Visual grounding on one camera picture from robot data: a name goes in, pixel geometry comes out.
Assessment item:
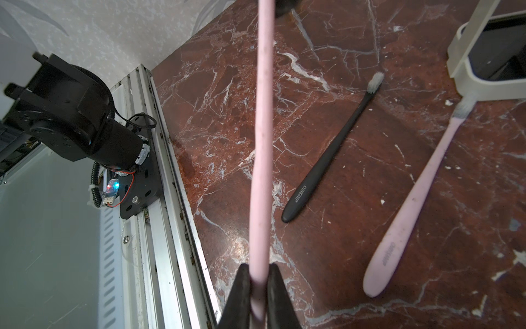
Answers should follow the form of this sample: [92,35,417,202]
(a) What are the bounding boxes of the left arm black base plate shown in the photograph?
[119,138,163,220]

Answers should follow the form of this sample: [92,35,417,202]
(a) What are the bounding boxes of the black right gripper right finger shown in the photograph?
[267,263,302,329]

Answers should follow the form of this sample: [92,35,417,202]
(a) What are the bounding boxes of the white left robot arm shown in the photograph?
[1,52,151,172]

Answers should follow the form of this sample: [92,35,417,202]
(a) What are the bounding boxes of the pink toothbrush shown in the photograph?
[362,95,478,297]
[249,1,275,328]

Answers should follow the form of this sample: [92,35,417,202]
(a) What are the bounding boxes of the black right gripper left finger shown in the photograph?
[217,263,251,329]

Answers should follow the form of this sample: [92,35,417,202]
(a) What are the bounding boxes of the black toothbrush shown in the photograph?
[281,72,385,223]

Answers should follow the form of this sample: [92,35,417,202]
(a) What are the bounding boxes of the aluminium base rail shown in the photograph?
[98,66,221,328]

